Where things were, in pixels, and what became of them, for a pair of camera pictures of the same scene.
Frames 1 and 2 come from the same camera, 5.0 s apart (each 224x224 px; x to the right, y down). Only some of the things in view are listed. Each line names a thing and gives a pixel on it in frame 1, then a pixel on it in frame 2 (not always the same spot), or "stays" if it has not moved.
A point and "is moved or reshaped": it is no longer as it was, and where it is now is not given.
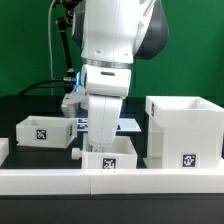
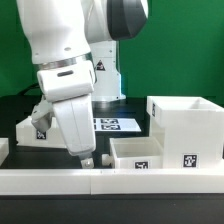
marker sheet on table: (124, 125) stays
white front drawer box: (120, 155) is moved or reshaped
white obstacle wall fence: (18, 182) stays
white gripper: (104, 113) -> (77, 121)
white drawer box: (46, 131) stays
